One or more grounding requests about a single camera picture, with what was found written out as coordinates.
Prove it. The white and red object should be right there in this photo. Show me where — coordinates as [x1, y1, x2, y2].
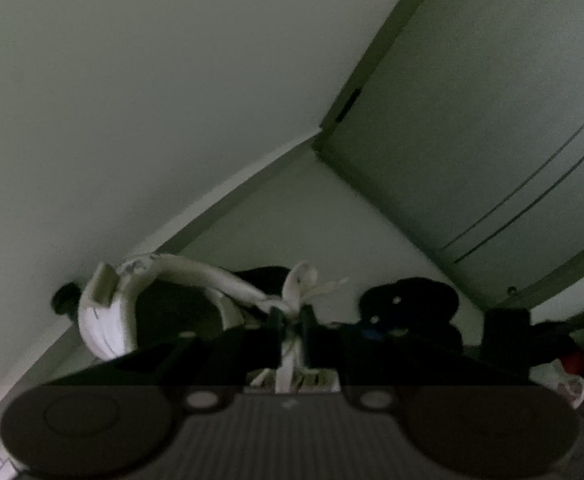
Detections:
[529, 350, 584, 411]

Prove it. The white door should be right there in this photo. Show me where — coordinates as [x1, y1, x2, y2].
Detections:
[313, 0, 584, 311]

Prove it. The black metal door stopper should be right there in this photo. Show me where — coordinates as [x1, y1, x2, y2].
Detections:
[51, 282, 84, 317]

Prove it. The dark door hinge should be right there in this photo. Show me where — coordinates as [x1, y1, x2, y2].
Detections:
[334, 89, 363, 123]

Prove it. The white camouflage print sneaker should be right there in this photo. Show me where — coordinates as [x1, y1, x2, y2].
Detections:
[78, 254, 350, 395]

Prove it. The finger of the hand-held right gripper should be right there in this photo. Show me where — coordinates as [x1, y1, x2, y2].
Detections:
[362, 294, 412, 343]

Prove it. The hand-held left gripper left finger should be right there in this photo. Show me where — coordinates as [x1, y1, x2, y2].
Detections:
[37, 306, 285, 387]

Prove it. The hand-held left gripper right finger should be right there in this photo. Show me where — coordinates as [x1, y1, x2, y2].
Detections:
[299, 305, 533, 387]

